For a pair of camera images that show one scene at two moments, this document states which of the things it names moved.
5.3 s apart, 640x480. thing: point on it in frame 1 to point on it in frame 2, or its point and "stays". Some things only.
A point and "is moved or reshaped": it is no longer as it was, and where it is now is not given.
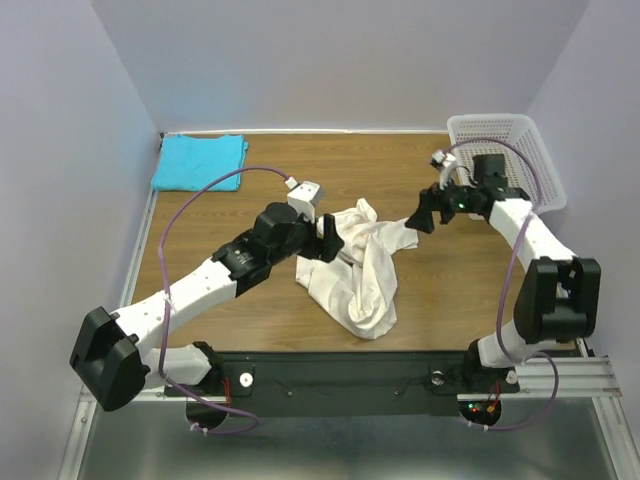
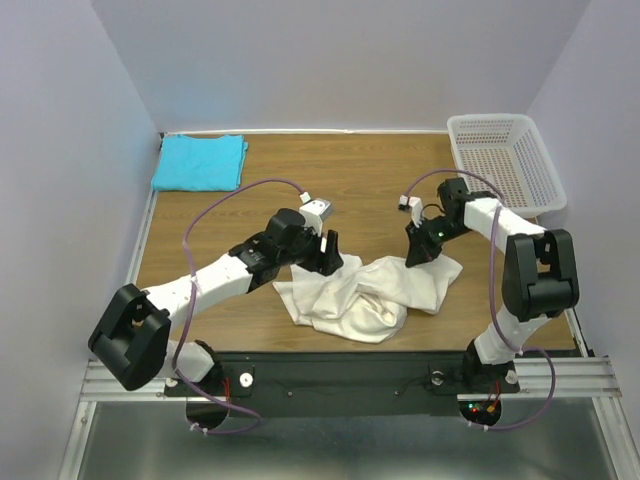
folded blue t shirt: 188,164 stays
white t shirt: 359,289 is moved or reshaped
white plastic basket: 527,165 stays
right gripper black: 429,199 to 420,249
